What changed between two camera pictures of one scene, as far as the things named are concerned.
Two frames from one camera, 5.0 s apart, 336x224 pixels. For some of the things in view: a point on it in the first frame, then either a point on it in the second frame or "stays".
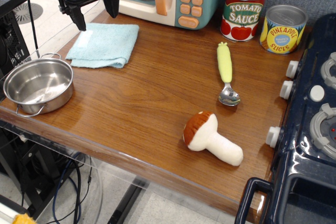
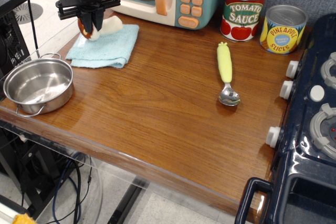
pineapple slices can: (283, 29) stays
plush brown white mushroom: (200, 133) -> (110, 24)
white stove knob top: (292, 68) stays
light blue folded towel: (104, 45) stays
